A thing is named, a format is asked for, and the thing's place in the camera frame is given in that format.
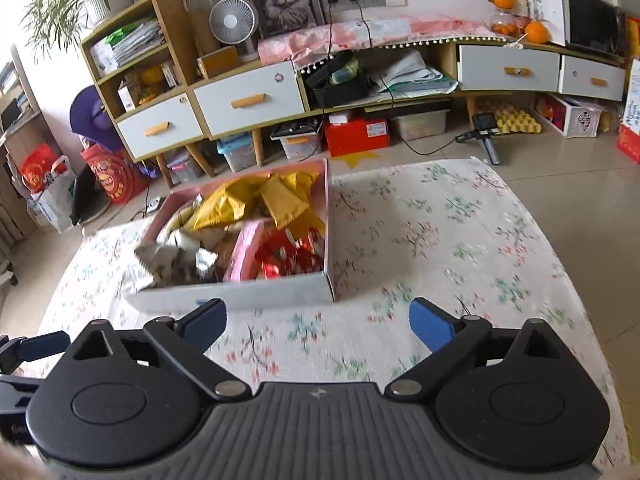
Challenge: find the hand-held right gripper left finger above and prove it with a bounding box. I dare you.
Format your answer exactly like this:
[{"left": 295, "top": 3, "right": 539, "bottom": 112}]
[{"left": 72, "top": 298, "right": 253, "bottom": 402}]

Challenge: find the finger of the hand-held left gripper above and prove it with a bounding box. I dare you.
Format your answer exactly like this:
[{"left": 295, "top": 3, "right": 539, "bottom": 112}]
[{"left": 0, "top": 331, "right": 71, "bottom": 367}]

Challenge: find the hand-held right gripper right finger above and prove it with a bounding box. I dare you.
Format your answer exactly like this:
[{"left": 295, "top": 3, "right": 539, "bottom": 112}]
[{"left": 385, "top": 296, "right": 567, "bottom": 397}]

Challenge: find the pink cardboard box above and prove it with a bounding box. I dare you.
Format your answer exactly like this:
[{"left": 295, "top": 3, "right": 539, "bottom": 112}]
[{"left": 125, "top": 157, "right": 337, "bottom": 314}]

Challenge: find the white packet black print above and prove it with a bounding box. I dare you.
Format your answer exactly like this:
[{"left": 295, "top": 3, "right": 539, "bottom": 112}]
[{"left": 134, "top": 239, "right": 199, "bottom": 289}]

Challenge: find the pink snack packet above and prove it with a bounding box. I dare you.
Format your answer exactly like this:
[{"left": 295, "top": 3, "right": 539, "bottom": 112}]
[{"left": 222, "top": 219, "right": 266, "bottom": 284}]

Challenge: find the gold snack packet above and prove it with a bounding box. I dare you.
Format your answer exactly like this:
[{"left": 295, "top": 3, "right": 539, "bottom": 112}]
[{"left": 192, "top": 184, "right": 262, "bottom": 231}]

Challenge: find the floral tablecloth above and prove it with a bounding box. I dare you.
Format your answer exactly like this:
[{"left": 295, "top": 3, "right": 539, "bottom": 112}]
[{"left": 37, "top": 157, "right": 632, "bottom": 480}]

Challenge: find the white red shopping bag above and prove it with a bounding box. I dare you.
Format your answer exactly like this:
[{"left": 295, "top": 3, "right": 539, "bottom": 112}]
[{"left": 20, "top": 144, "right": 79, "bottom": 234}]

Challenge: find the black laptop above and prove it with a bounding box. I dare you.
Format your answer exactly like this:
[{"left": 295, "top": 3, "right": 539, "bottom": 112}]
[{"left": 68, "top": 162, "right": 109, "bottom": 226}]

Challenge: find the clear storage bin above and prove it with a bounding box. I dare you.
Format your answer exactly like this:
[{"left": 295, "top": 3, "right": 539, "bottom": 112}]
[{"left": 167, "top": 150, "right": 206, "bottom": 184}]

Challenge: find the clear bin blue lid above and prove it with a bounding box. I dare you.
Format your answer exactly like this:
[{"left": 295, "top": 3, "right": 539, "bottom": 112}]
[{"left": 215, "top": 132, "right": 259, "bottom": 174}]

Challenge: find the red patterned bag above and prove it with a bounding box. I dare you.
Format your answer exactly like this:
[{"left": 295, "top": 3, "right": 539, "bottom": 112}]
[{"left": 82, "top": 142, "right": 151, "bottom": 206}]

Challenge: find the white storage bin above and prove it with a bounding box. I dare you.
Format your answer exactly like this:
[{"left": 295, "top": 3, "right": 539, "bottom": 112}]
[{"left": 391, "top": 110, "right": 449, "bottom": 142}]

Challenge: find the red box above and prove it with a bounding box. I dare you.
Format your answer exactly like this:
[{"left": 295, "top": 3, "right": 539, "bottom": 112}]
[{"left": 324, "top": 119, "right": 391, "bottom": 159}]

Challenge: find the black handheld device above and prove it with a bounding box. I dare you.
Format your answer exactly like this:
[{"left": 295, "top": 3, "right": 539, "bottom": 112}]
[{"left": 454, "top": 112, "right": 503, "bottom": 166}]

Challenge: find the clear bin black lid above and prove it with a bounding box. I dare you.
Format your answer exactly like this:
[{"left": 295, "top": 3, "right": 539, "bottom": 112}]
[{"left": 270, "top": 120, "right": 324, "bottom": 160}]

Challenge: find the yellow egg tray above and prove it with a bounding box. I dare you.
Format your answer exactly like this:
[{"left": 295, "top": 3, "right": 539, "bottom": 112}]
[{"left": 482, "top": 112, "right": 544, "bottom": 135}]

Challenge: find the wooden tv cabinet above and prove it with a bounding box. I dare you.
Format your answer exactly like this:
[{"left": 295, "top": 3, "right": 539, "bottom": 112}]
[{"left": 79, "top": 0, "right": 629, "bottom": 177}]

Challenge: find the purple plush toy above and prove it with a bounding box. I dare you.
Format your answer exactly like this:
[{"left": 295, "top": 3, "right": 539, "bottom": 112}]
[{"left": 68, "top": 85, "right": 126, "bottom": 154}]

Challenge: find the small white box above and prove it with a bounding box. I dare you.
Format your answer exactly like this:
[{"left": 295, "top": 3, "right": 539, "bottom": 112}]
[{"left": 118, "top": 82, "right": 139, "bottom": 113}]

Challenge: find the pile of white papers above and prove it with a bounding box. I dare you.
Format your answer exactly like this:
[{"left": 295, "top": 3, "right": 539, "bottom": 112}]
[{"left": 372, "top": 50, "right": 459, "bottom": 99}]

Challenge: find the white patterned box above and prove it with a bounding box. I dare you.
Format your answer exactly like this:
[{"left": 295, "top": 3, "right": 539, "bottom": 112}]
[{"left": 534, "top": 92, "right": 604, "bottom": 139}]

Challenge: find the black bag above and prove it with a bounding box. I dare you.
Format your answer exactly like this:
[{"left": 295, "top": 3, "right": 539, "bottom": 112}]
[{"left": 304, "top": 51, "right": 374, "bottom": 109}]

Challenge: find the wooden box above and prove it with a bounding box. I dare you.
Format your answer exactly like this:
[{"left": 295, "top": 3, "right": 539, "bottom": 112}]
[{"left": 196, "top": 46, "right": 241, "bottom": 80}]

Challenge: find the blue white red carton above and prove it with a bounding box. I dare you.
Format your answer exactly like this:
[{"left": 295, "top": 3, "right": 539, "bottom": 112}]
[{"left": 615, "top": 57, "right": 640, "bottom": 165}]

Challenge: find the stack of papers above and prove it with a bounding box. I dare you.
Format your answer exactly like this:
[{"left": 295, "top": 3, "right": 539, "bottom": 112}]
[{"left": 107, "top": 19, "right": 166, "bottom": 66}]

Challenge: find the pink tasselled cloth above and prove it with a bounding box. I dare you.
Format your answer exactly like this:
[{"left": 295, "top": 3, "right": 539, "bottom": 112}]
[{"left": 257, "top": 17, "right": 502, "bottom": 69}]

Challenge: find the small white desk fan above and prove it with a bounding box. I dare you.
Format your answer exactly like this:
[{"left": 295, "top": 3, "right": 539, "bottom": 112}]
[{"left": 208, "top": 0, "right": 259, "bottom": 59}]

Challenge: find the glass jar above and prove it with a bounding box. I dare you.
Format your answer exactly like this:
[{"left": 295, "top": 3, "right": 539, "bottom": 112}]
[{"left": 488, "top": 9, "right": 531, "bottom": 39}]

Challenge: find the white printed box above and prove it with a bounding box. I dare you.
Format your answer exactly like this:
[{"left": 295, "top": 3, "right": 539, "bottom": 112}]
[{"left": 527, "top": 0, "right": 569, "bottom": 46}]

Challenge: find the framed cat picture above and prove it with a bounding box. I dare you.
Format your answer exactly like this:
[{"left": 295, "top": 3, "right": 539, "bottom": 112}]
[{"left": 235, "top": 0, "right": 326, "bottom": 41}]

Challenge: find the white microwave oven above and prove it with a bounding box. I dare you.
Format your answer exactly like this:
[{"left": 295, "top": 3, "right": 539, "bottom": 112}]
[{"left": 562, "top": 0, "right": 629, "bottom": 64}]

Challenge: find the white drawer orange handle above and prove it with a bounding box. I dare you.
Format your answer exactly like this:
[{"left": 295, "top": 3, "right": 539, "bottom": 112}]
[
  {"left": 192, "top": 61, "right": 307, "bottom": 137},
  {"left": 457, "top": 44, "right": 561, "bottom": 94},
  {"left": 115, "top": 95, "right": 205, "bottom": 161},
  {"left": 558, "top": 55, "right": 627, "bottom": 102}
]

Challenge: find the black power cable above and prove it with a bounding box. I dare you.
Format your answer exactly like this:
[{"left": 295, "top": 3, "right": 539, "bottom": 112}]
[
  {"left": 319, "top": 2, "right": 335, "bottom": 111},
  {"left": 357, "top": 0, "right": 459, "bottom": 156}
]

